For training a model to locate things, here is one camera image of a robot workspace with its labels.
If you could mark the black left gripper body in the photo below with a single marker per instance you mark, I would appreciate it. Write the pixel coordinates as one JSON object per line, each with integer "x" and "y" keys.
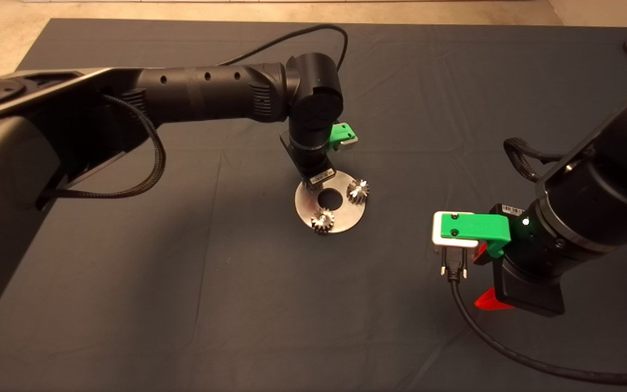
{"x": 313, "y": 163}

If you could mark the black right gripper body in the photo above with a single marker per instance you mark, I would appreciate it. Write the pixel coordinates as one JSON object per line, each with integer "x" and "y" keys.
{"x": 528, "y": 288}

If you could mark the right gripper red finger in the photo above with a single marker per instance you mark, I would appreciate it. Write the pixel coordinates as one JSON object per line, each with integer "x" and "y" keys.
{"x": 490, "y": 302}
{"x": 481, "y": 254}

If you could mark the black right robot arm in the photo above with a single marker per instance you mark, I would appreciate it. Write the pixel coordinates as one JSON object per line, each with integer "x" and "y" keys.
{"x": 607, "y": 201}

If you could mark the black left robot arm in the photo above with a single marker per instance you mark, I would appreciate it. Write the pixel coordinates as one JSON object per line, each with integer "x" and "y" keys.
{"x": 210, "y": 92}

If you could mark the round metal carrier plate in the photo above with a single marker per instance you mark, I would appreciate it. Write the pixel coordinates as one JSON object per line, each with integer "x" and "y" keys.
{"x": 303, "y": 207}

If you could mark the dark grey tablecloth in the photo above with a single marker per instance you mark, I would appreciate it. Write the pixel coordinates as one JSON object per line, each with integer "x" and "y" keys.
{"x": 346, "y": 326}

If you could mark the right wrist green mount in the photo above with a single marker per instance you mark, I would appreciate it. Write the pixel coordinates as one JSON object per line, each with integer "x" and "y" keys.
{"x": 474, "y": 227}

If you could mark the wrist green mount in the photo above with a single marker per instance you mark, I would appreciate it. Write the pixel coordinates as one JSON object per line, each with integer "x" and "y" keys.
{"x": 340, "y": 133}
{"x": 474, "y": 227}

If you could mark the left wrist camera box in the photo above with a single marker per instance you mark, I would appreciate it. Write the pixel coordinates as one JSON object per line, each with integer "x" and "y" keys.
{"x": 349, "y": 144}

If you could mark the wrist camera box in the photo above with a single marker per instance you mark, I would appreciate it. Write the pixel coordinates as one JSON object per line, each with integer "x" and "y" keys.
{"x": 349, "y": 144}
{"x": 436, "y": 234}

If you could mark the left wrist green mount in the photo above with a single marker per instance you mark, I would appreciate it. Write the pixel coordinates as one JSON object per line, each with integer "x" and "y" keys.
{"x": 340, "y": 133}

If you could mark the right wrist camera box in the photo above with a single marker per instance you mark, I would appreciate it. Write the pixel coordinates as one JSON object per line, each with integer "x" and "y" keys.
{"x": 436, "y": 234}

